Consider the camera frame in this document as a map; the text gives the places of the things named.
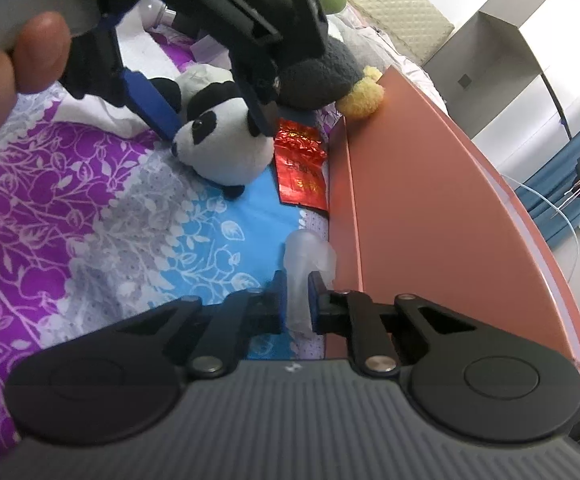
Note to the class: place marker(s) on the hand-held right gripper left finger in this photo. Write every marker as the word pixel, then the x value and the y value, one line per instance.
pixel 281 305

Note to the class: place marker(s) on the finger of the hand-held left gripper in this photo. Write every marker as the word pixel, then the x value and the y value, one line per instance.
pixel 262 105
pixel 150 105

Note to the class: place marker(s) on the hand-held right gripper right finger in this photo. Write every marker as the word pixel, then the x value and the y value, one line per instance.
pixel 314 305

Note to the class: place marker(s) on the frosted translucent plastic piece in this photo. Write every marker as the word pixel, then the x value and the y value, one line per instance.
pixel 300 270

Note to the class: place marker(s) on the panda plush toy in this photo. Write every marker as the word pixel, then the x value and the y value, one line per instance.
pixel 220 155

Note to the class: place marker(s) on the red foil packet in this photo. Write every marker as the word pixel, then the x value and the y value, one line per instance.
pixel 300 175

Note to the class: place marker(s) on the orange cardboard box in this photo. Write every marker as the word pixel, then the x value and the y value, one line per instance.
pixel 419 210

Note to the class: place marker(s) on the person's left hand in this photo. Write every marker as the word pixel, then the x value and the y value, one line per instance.
pixel 0 85

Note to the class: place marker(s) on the grey penguin plush toy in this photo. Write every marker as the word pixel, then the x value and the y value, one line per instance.
pixel 320 75

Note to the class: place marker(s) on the white spray can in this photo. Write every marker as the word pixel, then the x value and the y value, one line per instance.
pixel 160 10

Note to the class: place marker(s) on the purple floral striped bedsheet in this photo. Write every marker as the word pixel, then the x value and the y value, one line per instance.
pixel 45 200

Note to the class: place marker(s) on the light grey duvet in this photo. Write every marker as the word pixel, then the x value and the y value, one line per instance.
pixel 394 55

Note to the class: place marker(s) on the cream quilted headboard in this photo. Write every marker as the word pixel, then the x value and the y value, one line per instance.
pixel 394 10

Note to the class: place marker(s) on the grey and white cabinet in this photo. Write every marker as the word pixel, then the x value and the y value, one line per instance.
pixel 494 60

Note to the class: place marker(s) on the blue curtain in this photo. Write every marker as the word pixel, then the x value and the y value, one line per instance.
pixel 549 170

